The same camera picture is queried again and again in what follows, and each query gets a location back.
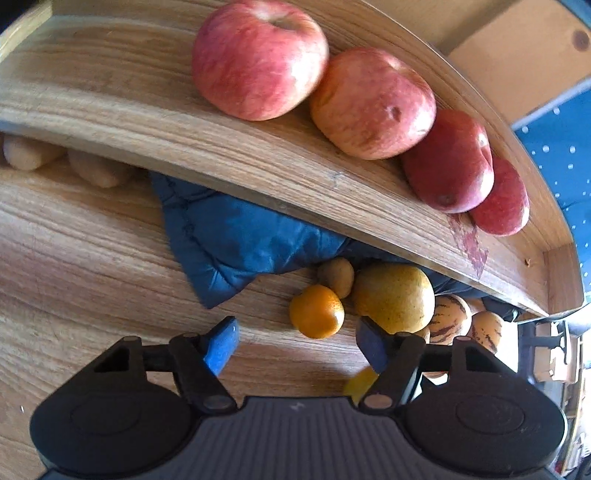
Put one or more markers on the cardboard box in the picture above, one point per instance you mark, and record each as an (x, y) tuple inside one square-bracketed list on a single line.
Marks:
[(549, 364)]

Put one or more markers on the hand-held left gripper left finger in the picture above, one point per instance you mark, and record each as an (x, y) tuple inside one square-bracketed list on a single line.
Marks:
[(221, 344)]

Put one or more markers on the red apple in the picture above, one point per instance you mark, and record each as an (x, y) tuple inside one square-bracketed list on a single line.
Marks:
[(258, 60), (503, 201), (371, 104), (445, 161)]

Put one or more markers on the orange mandarin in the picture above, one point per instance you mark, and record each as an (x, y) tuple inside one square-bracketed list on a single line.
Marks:
[(316, 311)]

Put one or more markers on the pale potato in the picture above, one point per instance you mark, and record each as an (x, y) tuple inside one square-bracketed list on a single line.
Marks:
[(99, 170), (27, 154)]

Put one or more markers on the curved wooden shelf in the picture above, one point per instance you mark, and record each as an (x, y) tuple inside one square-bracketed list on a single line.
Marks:
[(138, 92)]

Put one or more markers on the striped pepino melon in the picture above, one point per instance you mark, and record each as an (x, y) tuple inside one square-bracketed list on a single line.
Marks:
[(487, 330), (450, 318)]

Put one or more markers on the yellow pear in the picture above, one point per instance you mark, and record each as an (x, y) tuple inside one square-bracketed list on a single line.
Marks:
[(395, 297)]

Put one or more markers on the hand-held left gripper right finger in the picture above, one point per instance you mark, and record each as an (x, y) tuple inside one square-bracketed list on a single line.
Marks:
[(371, 346)]

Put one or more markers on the small brown kiwi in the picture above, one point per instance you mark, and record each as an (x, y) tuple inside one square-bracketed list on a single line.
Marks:
[(335, 276)]

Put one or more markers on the yellow lemon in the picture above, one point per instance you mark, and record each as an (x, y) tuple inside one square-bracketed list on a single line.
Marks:
[(358, 387)]

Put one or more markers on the blue quilted jacket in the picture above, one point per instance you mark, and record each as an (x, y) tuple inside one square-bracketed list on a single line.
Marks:
[(231, 240)]

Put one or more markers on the plywood board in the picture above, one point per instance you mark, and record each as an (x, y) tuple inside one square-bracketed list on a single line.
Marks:
[(531, 55)]

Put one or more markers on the black stand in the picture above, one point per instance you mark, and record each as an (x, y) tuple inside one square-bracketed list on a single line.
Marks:
[(564, 341)]

